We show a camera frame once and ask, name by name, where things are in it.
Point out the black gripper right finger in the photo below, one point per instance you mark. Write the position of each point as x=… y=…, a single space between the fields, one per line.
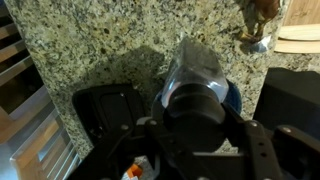
x=263 y=153

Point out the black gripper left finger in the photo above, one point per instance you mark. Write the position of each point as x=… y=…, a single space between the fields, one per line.
x=113 y=156

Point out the black-capped glass pepper shaker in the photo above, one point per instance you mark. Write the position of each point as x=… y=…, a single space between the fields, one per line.
x=196 y=113

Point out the orange snack package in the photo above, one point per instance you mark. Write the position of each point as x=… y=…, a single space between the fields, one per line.
x=133 y=171

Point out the black plastic tray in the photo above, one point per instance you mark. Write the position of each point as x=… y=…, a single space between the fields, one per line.
x=106 y=106

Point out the wooden slat-back chair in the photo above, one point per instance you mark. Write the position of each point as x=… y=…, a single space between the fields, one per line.
x=36 y=146
x=13 y=50

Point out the small shiny metal piece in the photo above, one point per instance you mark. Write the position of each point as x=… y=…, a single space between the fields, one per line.
x=260 y=46

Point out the light wooden board piece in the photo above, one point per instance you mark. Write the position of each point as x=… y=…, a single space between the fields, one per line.
x=298 y=32
x=296 y=47

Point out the wooden cutting board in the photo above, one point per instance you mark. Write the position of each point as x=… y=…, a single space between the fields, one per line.
x=303 y=11

